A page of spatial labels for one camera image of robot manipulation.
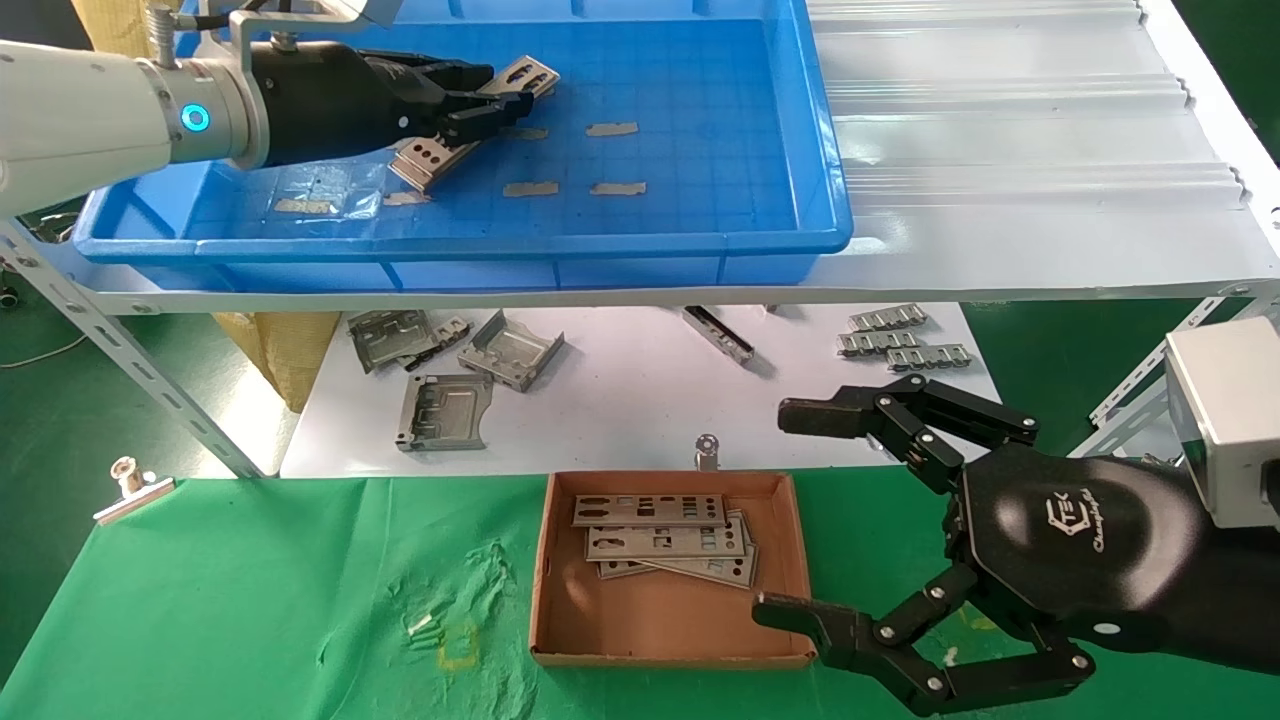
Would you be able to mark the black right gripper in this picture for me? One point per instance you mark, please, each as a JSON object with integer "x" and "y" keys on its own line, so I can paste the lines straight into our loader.
{"x": 1080, "y": 540}

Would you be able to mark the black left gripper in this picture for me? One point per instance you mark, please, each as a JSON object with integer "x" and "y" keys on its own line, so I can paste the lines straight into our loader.
{"x": 320, "y": 100}

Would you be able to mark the shallow cardboard box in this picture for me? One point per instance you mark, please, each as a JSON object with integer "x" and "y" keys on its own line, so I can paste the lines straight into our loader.
{"x": 660, "y": 620}

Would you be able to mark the blue plastic tray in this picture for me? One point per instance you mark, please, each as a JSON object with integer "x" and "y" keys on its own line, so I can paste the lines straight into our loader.
{"x": 700, "y": 150}

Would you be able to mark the grey tape piece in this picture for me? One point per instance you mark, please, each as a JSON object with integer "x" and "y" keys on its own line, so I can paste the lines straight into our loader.
{"x": 303, "y": 206}
{"x": 611, "y": 129}
{"x": 405, "y": 199}
{"x": 618, "y": 188}
{"x": 530, "y": 188}
{"x": 530, "y": 133}

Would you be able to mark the small silver binder clip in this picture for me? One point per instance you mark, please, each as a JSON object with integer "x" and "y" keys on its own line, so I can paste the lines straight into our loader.
{"x": 707, "y": 452}

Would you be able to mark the clear plastic film patch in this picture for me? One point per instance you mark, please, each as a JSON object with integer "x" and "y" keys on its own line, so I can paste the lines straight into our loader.
{"x": 340, "y": 188}

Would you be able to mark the silver toothed metal strip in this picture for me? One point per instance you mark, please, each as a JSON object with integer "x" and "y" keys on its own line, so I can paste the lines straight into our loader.
{"x": 878, "y": 343}
{"x": 887, "y": 318}
{"x": 930, "y": 357}

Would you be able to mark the small stamped metal part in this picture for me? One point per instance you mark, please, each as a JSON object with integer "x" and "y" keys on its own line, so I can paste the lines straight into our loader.
{"x": 450, "y": 330}

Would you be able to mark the white base board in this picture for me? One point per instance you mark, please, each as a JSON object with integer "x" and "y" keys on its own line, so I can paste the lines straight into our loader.
{"x": 620, "y": 400}

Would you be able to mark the yellow woven sack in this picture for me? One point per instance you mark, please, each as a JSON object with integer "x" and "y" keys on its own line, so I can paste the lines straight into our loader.
{"x": 285, "y": 350}

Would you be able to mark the white perforated shelf leg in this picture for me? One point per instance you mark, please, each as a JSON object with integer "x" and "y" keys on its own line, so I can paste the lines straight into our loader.
{"x": 100, "y": 330}
{"x": 1140, "y": 385}

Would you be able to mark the white shelf board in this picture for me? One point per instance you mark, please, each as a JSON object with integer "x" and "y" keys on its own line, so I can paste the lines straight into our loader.
{"x": 1000, "y": 150}

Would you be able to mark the small white scraps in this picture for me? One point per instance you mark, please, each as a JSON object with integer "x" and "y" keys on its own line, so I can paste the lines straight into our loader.
{"x": 420, "y": 625}

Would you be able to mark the wrinkled green table cloth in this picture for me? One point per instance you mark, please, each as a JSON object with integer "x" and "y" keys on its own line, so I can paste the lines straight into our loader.
{"x": 300, "y": 560}

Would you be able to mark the large silver binder clip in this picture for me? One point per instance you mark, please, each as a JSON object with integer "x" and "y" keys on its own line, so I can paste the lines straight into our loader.
{"x": 135, "y": 495}

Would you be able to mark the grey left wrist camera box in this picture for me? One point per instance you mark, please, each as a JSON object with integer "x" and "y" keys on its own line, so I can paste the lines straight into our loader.
{"x": 370, "y": 8}

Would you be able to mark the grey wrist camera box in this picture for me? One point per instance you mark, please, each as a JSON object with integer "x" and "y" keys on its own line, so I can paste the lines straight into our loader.
{"x": 1230, "y": 420}
{"x": 370, "y": 8}

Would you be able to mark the dark narrow metal rail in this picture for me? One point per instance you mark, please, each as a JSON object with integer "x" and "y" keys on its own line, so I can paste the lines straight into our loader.
{"x": 720, "y": 335}

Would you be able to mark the flat stamped metal bracket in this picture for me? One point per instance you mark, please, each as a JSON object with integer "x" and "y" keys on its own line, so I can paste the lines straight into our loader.
{"x": 445, "y": 410}
{"x": 385, "y": 340}

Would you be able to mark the folded metal box bracket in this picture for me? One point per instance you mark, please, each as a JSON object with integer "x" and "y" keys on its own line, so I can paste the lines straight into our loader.
{"x": 510, "y": 352}

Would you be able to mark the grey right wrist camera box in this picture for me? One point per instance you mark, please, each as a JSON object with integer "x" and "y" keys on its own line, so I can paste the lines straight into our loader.
{"x": 1230, "y": 420}

